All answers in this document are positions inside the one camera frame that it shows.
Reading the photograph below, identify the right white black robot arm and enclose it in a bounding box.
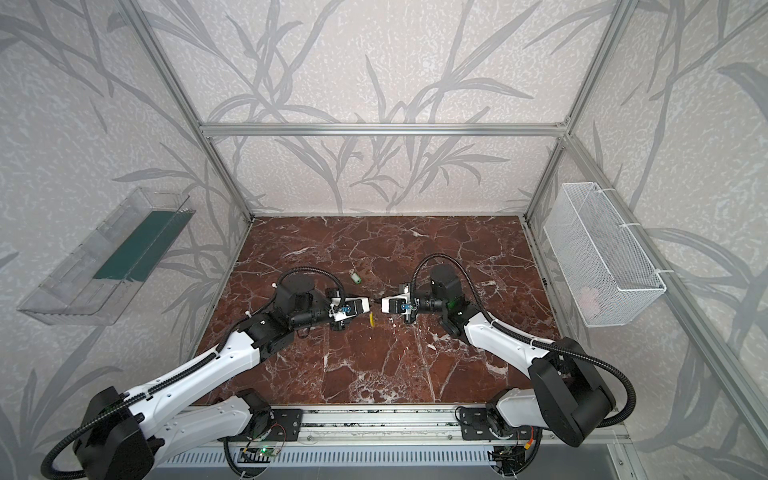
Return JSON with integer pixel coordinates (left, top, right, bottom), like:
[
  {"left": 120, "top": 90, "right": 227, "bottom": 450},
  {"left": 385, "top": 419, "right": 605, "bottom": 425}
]
[{"left": 381, "top": 253, "right": 637, "bottom": 447}]

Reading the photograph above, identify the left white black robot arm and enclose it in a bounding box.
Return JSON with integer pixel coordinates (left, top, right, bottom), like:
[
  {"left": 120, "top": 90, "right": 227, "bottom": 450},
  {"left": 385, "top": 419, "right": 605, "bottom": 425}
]
[{"left": 40, "top": 266, "right": 371, "bottom": 479}]

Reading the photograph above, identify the pink object in basket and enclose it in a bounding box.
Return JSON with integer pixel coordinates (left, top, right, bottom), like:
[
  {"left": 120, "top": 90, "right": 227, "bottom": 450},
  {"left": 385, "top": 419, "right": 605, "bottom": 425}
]
[{"left": 577, "top": 287, "right": 601, "bottom": 321}]

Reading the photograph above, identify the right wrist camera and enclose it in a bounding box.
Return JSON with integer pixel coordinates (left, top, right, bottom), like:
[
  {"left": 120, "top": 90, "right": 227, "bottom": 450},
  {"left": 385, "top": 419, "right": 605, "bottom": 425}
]
[{"left": 381, "top": 295, "right": 411, "bottom": 315}]

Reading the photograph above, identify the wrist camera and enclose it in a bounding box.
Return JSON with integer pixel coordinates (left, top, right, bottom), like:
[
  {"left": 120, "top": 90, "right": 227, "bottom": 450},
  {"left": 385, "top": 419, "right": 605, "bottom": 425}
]
[
  {"left": 331, "top": 297, "right": 370, "bottom": 321},
  {"left": 381, "top": 295, "right": 411, "bottom": 315}
]

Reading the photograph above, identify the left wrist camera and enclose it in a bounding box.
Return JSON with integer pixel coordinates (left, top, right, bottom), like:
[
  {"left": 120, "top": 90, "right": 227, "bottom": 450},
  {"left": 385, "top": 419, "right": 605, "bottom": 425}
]
[{"left": 331, "top": 297, "right": 370, "bottom": 321}]

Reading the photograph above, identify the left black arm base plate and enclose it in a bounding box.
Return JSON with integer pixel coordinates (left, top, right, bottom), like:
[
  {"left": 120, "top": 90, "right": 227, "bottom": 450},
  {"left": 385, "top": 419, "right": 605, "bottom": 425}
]
[{"left": 240, "top": 408, "right": 304, "bottom": 443}]

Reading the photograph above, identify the aluminium front rail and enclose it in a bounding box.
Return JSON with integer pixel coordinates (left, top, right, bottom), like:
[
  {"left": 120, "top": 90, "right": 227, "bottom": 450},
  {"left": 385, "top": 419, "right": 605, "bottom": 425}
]
[{"left": 149, "top": 403, "right": 631, "bottom": 449}]

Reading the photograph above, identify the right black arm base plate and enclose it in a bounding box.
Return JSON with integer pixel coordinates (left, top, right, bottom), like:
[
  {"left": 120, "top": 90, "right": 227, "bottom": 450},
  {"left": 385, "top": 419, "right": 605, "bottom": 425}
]
[{"left": 454, "top": 406, "right": 539, "bottom": 441}]

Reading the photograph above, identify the white wire mesh basket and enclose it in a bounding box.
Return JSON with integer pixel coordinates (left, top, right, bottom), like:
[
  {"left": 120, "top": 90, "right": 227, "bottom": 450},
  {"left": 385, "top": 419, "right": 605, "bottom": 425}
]
[{"left": 544, "top": 182, "right": 667, "bottom": 328}]

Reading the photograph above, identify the clear plastic wall bin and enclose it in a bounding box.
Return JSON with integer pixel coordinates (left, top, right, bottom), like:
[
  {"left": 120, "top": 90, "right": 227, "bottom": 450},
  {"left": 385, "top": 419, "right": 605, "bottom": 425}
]
[{"left": 18, "top": 188, "right": 196, "bottom": 326}]

